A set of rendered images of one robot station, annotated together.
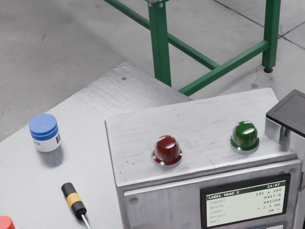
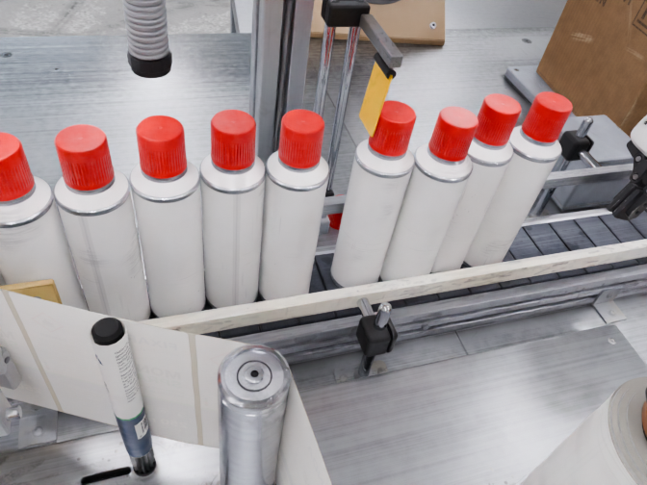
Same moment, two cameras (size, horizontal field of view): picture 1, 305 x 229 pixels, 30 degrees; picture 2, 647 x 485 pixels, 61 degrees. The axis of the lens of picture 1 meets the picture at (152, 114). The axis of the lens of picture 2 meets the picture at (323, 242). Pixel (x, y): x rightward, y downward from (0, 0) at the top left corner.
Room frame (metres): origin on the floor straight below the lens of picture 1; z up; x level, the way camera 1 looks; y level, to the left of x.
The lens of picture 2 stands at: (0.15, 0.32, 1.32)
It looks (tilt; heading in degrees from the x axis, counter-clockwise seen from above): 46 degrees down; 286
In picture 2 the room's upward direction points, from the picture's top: 10 degrees clockwise
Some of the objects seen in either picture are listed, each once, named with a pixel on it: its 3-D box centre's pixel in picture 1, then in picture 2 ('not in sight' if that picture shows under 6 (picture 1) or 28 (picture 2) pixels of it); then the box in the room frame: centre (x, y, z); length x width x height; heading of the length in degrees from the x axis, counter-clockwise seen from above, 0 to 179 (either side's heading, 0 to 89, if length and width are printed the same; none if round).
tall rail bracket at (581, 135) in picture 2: not in sight; (570, 183); (0.03, -0.32, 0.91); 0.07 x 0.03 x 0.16; 131
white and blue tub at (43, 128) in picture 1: (45, 132); not in sight; (1.05, 0.27, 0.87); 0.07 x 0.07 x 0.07
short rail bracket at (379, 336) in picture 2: not in sight; (375, 343); (0.17, 0.01, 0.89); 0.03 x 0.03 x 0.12; 41
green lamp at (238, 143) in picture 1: (244, 135); not in sight; (0.35, -0.08, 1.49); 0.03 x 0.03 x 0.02
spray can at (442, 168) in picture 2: not in sight; (427, 208); (0.18, -0.09, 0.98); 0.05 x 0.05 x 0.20
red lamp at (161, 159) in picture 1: (167, 149); not in sight; (0.35, -0.01, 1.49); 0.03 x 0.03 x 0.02
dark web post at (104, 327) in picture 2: not in sight; (129, 409); (0.30, 0.20, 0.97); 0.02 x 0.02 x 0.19
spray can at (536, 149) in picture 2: not in sight; (511, 189); (0.11, -0.16, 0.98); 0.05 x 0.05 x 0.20
